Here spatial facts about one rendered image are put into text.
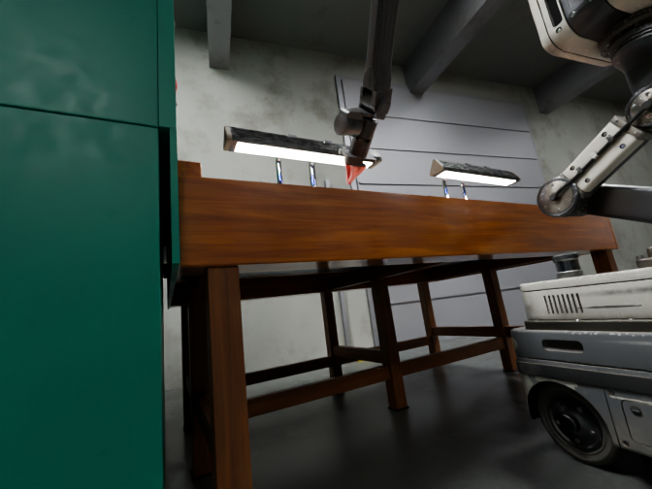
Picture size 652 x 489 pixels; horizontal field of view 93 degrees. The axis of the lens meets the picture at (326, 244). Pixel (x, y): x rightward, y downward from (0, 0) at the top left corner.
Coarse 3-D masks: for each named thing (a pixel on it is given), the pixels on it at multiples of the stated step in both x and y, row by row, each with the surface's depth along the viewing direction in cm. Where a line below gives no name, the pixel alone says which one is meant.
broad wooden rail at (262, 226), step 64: (192, 192) 61; (256, 192) 67; (320, 192) 75; (384, 192) 85; (192, 256) 58; (256, 256) 64; (320, 256) 71; (384, 256) 79; (448, 256) 92; (512, 256) 116
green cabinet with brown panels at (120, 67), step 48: (0, 0) 51; (48, 0) 54; (96, 0) 58; (144, 0) 62; (0, 48) 49; (48, 48) 52; (96, 48) 56; (144, 48) 60; (0, 96) 48; (48, 96) 51; (96, 96) 54; (144, 96) 58
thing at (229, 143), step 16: (224, 128) 103; (240, 128) 105; (224, 144) 103; (256, 144) 104; (272, 144) 106; (288, 144) 109; (304, 144) 112; (320, 144) 117; (336, 144) 122; (304, 160) 119
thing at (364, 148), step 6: (354, 138) 90; (360, 138) 89; (354, 144) 90; (360, 144) 89; (366, 144) 89; (342, 150) 93; (348, 150) 94; (354, 150) 91; (360, 150) 90; (366, 150) 91; (348, 156) 89; (354, 156) 91; (360, 156) 91; (366, 156) 93; (372, 156) 95; (372, 162) 94
